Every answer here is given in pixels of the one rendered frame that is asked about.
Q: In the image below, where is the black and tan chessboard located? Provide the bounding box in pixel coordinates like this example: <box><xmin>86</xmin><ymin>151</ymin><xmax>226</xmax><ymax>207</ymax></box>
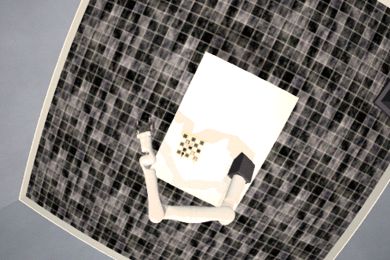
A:
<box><xmin>175</xmin><ymin>132</ymin><xmax>207</xmax><ymax>163</ymax></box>

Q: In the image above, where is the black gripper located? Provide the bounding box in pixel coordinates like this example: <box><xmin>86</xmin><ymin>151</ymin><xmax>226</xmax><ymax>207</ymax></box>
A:
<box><xmin>134</xmin><ymin>117</ymin><xmax>155</xmax><ymax>134</ymax></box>

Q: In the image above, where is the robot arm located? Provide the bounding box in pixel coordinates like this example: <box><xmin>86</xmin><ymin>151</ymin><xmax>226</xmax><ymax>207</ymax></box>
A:
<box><xmin>137</xmin><ymin>131</ymin><xmax>245</xmax><ymax>225</ymax></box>

